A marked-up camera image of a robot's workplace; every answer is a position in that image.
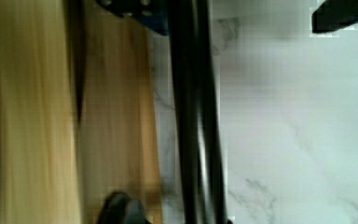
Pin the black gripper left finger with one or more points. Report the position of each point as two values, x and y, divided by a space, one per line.
152 14

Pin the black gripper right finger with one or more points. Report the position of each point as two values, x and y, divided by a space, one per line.
333 15

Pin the wooden drawer front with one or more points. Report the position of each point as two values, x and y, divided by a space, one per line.
77 118

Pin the black table edge trim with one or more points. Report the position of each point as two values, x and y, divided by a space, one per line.
202 171

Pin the black drawer handle knob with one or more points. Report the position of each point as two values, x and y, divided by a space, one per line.
120 208

